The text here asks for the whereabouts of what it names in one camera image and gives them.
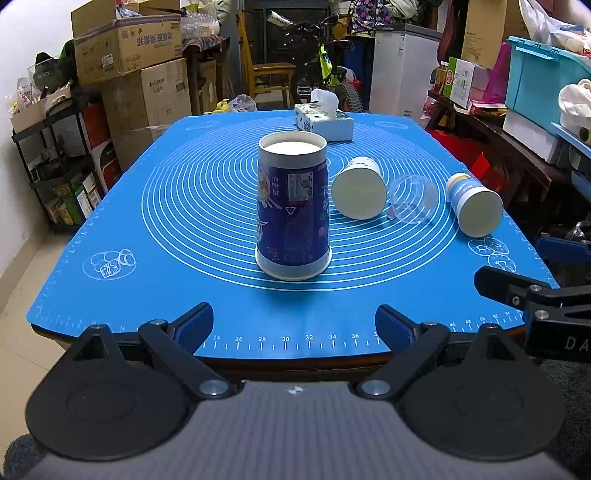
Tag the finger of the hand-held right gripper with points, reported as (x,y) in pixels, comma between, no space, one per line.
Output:
(565,251)
(501,284)

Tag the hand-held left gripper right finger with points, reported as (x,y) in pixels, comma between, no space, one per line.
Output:
(392,326)

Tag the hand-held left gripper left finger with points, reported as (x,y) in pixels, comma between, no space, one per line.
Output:
(194,326)

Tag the white paper cup blue band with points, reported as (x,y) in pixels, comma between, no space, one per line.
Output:
(480,212)

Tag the clear plastic cup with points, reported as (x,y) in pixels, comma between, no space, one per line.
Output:
(413,201)

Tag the large dark blue printed cup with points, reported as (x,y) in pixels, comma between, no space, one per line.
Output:
(291,217)

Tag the grey fuzzy cloth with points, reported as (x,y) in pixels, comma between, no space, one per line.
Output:
(570,401)

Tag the blue silicone baking mat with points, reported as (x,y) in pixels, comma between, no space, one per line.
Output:
(184,230)

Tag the dark wooden side bench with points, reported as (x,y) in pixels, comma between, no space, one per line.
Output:
(512,147)

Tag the flat white box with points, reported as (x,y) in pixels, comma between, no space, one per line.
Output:
(531,136)

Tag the wooden table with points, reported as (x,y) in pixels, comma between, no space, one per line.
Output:
(69,340)

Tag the cream cloth bundle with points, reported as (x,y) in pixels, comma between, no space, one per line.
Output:
(575,104)

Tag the teal plastic storage bin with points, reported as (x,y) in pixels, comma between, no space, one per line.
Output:
(535,83)

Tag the pink gift bag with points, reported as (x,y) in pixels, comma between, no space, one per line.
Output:
(498,78)

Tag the green white carton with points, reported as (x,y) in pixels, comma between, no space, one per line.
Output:
(461,81)

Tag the blue white tissue box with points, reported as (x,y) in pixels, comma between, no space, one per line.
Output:
(323,121)

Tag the black metal storage rack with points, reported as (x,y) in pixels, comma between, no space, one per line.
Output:
(60,152)

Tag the large plain cardboard box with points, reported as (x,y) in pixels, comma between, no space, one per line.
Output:
(147,110)

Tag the yellow toy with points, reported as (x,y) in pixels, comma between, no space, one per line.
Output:
(222,106)

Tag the crumpled grey plastic bag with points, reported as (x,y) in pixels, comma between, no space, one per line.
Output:
(242,104)

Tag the white plastic bag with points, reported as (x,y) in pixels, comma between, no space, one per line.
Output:
(549,23)

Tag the tall cardboard box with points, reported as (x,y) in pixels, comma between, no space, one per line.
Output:
(487,32)

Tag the white chest freezer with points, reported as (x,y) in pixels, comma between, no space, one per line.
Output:
(401,69)

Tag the wooden chair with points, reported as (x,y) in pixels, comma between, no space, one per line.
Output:
(270,71)

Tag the black green bicycle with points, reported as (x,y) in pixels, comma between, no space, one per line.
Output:
(325,64)

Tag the open printed cardboard box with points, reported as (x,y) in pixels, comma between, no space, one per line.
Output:
(129,46)

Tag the dark plush toy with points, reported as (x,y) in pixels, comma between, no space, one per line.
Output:
(55,69)

